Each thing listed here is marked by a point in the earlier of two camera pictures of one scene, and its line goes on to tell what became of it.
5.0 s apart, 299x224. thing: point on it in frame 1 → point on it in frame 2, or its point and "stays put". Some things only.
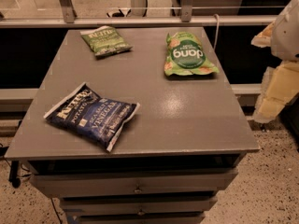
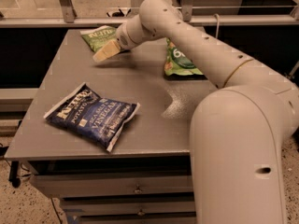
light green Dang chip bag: x=184 y=54 stays put
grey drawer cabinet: x=185 y=143 stays put
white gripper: x=287 y=36 → x=121 y=40
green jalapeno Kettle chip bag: x=104 y=41 stays put
